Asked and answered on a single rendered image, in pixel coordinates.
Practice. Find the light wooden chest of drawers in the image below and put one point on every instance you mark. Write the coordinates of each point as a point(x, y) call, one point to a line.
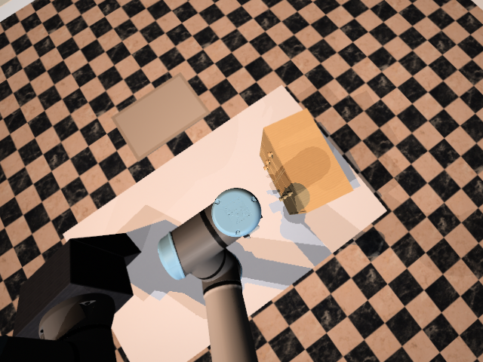
point(307, 160)

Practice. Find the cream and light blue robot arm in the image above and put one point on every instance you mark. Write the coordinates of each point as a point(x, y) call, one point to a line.
point(79, 329)

